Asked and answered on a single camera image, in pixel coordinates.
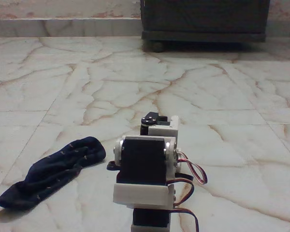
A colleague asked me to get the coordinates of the dark wooden cabinet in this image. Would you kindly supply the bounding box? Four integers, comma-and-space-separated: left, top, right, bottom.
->
140, 0, 271, 44

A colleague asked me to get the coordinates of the red white black servo cable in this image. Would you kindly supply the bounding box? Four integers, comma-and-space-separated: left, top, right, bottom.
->
175, 150, 208, 186

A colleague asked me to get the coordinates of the dark navy sock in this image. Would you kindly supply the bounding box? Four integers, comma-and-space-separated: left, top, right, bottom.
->
0, 136, 107, 211

